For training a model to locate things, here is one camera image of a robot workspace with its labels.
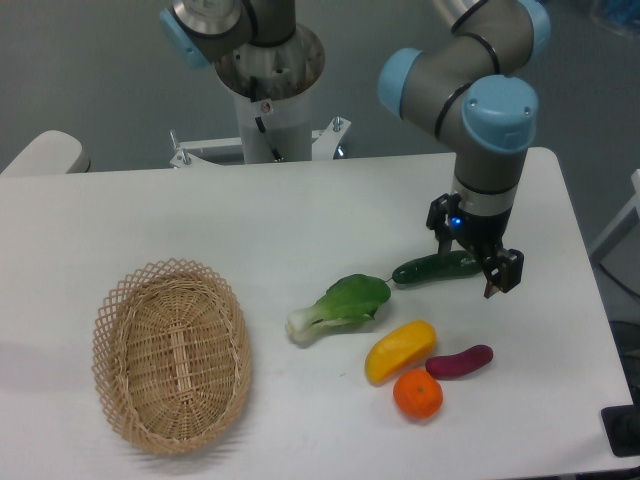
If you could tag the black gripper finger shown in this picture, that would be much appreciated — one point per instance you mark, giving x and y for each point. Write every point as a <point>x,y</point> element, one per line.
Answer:
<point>502,269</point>
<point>444,220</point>

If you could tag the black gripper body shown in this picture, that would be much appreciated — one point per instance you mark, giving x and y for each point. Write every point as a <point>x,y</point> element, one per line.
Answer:
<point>484,217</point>

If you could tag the green cucumber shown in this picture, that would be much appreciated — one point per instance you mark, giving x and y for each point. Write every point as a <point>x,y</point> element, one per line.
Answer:
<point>436,267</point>

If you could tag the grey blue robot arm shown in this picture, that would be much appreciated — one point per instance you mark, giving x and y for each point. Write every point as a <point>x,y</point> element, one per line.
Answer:
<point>467,97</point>

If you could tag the purple sweet potato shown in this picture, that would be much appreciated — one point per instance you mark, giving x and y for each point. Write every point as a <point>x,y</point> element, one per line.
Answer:
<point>458,365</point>

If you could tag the green bok choy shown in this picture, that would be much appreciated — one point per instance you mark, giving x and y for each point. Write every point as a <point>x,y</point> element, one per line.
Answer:
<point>348,303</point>

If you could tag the yellow mango slice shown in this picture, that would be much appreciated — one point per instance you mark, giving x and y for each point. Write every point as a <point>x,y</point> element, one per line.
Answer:
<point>398,349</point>

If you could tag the orange tangerine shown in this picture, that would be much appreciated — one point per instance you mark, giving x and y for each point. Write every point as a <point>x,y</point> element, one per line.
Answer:
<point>417,394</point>

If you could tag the black device at table edge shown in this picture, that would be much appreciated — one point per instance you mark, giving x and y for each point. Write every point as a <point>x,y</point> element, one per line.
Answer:
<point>621,424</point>

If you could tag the clear container with blue items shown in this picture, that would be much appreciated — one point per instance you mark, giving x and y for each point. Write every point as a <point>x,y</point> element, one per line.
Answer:
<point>618,16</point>

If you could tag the woven wicker basket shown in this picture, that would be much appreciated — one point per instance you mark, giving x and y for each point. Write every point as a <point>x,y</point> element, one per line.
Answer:
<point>171,357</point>

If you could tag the white chair armrest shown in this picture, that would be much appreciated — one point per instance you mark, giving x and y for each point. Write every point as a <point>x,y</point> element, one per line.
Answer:
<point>50,153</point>

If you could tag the white furniture frame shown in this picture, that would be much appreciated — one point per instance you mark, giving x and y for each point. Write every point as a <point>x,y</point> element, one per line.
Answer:
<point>623,222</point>

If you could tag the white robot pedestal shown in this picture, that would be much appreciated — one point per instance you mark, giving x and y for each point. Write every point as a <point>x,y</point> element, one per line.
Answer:
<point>271,88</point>

